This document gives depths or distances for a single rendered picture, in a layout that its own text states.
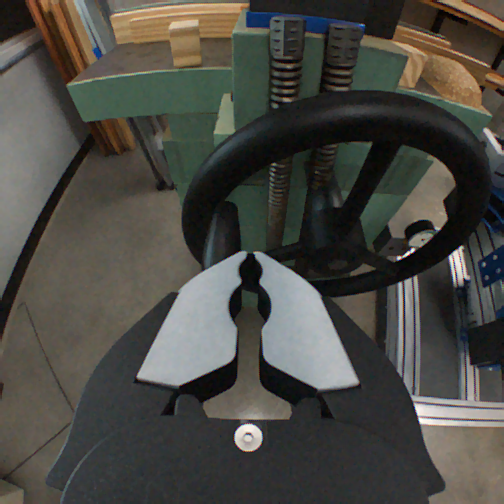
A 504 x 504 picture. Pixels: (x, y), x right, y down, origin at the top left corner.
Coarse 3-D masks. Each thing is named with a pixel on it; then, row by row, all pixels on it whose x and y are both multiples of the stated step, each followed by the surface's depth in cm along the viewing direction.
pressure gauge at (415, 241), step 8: (416, 224) 41; (424, 224) 40; (432, 224) 40; (408, 232) 42; (416, 232) 40; (424, 232) 39; (432, 232) 40; (408, 240) 42; (416, 240) 42; (424, 240) 42
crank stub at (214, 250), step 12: (228, 204) 16; (216, 216) 16; (228, 216) 15; (216, 228) 15; (228, 228) 15; (216, 240) 14; (228, 240) 14; (240, 240) 15; (204, 252) 14; (216, 252) 14; (228, 252) 14; (204, 264) 14
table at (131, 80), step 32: (96, 64) 27; (128, 64) 25; (160, 64) 25; (224, 64) 24; (96, 96) 25; (128, 96) 26; (160, 96) 26; (192, 96) 26; (224, 96) 26; (416, 96) 24; (224, 128) 22; (480, 128) 26; (352, 160) 23
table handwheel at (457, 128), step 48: (336, 96) 11; (384, 96) 10; (240, 144) 13; (288, 144) 12; (384, 144) 12; (432, 144) 11; (480, 144) 11; (192, 192) 16; (336, 192) 24; (480, 192) 14; (192, 240) 20; (336, 240) 19; (432, 240) 23; (336, 288) 32
